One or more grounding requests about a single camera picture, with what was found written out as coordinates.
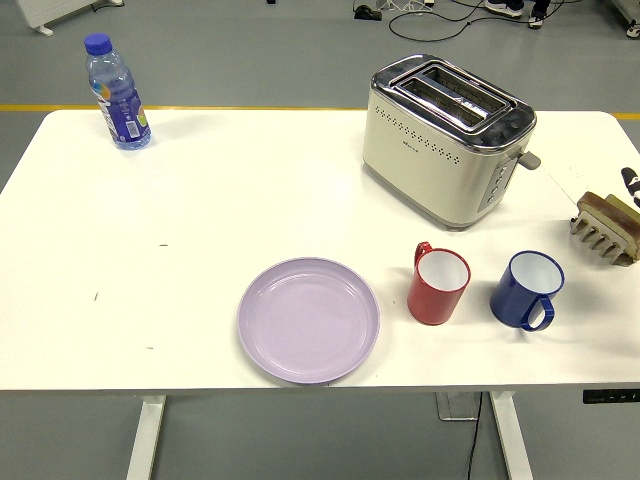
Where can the lilac round plate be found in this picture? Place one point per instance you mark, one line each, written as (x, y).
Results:
(307, 320)

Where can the white table leg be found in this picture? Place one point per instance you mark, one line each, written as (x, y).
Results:
(510, 440)
(145, 440)

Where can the silver metal toast rack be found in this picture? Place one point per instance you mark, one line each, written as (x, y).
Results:
(595, 236)

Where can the white caster foot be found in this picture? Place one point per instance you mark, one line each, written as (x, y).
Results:
(634, 30)

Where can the cream and chrome toaster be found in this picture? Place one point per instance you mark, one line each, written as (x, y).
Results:
(425, 165)

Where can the slice of bread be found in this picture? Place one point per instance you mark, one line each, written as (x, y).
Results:
(625, 220)

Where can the white floor heater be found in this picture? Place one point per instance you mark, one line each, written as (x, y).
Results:
(55, 10)

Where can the red mug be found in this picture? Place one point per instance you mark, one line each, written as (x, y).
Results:
(430, 305)

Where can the clear bracket under table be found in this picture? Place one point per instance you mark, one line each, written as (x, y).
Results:
(455, 407)

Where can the black table control panel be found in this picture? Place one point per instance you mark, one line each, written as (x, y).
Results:
(610, 396)

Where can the white paper sheet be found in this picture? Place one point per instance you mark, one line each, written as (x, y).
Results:
(575, 172)

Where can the clear bottle with blue cap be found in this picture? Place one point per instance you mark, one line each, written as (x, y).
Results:
(120, 110)

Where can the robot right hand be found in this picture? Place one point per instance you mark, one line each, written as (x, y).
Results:
(631, 181)

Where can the blue mug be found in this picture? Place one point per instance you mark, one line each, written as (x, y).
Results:
(510, 300)

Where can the person's shoe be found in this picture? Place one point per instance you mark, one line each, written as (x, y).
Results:
(505, 7)
(537, 21)

